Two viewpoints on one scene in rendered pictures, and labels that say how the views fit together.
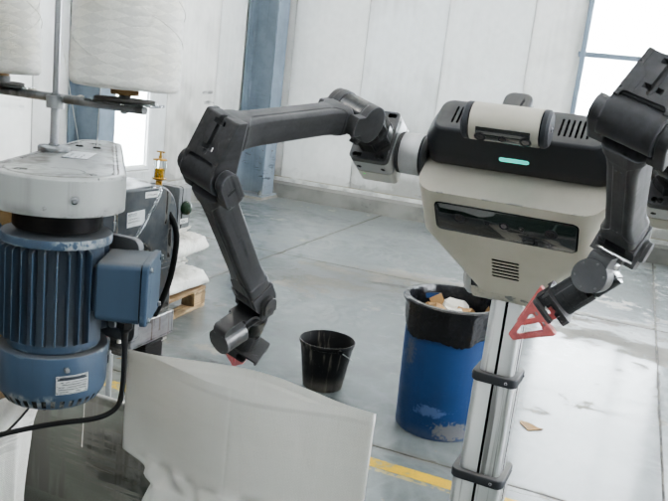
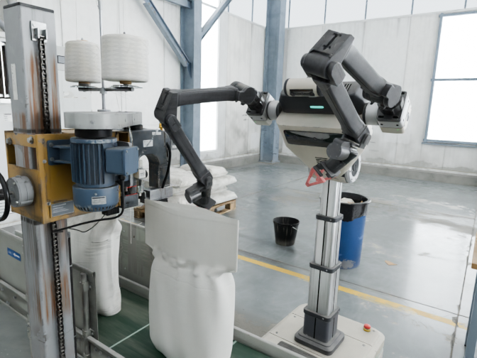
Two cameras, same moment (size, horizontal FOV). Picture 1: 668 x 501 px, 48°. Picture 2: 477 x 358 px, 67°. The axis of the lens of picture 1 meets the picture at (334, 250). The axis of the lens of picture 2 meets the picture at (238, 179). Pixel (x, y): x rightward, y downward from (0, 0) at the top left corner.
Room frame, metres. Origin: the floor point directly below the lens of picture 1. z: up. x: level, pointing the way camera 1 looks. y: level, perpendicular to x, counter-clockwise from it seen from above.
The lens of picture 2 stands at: (-0.06, -0.39, 1.44)
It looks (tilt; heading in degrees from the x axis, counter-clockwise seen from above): 11 degrees down; 14
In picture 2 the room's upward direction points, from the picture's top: 2 degrees clockwise
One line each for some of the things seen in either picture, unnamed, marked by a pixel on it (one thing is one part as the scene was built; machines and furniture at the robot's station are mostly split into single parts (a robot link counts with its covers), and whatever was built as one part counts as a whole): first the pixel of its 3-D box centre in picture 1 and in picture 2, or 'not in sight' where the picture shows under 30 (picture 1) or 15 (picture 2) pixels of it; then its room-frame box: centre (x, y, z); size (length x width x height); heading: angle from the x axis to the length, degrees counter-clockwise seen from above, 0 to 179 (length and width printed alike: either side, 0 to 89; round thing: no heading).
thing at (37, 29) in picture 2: not in sight; (40, 31); (1.03, 0.57, 1.68); 0.05 x 0.03 x 0.06; 159
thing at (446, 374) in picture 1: (444, 361); (341, 229); (3.46, -0.59, 0.32); 0.51 x 0.48 x 0.65; 159
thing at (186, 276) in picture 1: (157, 279); (214, 197); (4.72, 1.12, 0.20); 0.67 x 0.43 x 0.15; 159
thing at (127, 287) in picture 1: (129, 292); (123, 163); (1.04, 0.29, 1.25); 0.10 x 0.08 x 0.12; 4
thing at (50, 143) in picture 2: not in sight; (71, 153); (1.03, 0.48, 1.27); 0.12 x 0.09 x 0.09; 159
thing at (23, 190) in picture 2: not in sight; (18, 191); (0.96, 0.65, 1.14); 0.11 x 0.06 x 0.11; 69
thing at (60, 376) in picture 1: (55, 313); (95, 173); (1.03, 0.39, 1.21); 0.15 x 0.15 x 0.25
